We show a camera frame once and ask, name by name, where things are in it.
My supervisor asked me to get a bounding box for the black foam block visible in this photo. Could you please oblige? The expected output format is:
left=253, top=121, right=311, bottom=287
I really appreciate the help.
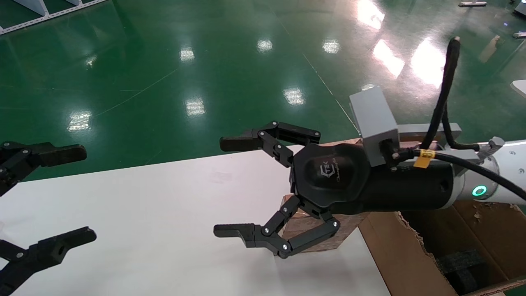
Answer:
left=436, top=248, right=494, bottom=295

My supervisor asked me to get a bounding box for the white metal shelf frame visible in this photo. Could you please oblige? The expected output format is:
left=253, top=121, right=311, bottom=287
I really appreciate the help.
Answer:
left=0, top=0, right=108, bottom=35

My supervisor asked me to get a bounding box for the big torn cardboard box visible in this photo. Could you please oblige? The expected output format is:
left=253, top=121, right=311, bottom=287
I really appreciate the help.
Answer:
left=358, top=199, right=526, bottom=296

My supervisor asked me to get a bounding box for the yellow cable tag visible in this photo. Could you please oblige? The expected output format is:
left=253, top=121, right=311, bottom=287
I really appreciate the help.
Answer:
left=414, top=149, right=436, bottom=169

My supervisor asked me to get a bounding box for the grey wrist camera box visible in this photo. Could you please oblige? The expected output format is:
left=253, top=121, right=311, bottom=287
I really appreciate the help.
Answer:
left=349, top=86, right=400, bottom=167

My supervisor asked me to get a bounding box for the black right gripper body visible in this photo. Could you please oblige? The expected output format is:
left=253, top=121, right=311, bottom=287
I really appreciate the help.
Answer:
left=290, top=143, right=455, bottom=215

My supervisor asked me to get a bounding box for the grey metal camera bracket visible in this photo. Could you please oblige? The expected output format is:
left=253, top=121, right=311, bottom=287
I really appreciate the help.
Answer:
left=396, top=123, right=462, bottom=143

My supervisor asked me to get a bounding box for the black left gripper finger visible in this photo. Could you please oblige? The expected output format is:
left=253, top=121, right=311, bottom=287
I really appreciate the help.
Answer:
left=0, top=227, right=97, bottom=296
left=0, top=142, right=87, bottom=196

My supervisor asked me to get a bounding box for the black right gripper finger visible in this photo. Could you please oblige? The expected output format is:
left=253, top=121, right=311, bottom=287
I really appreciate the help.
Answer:
left=220, top=121, right=321, bottom=167
left=214, top=195, right=341, bottom=259

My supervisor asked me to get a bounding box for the black sheathed looped cable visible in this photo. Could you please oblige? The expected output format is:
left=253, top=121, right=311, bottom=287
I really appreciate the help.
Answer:
left=420, top=36, right=480, bottom=151

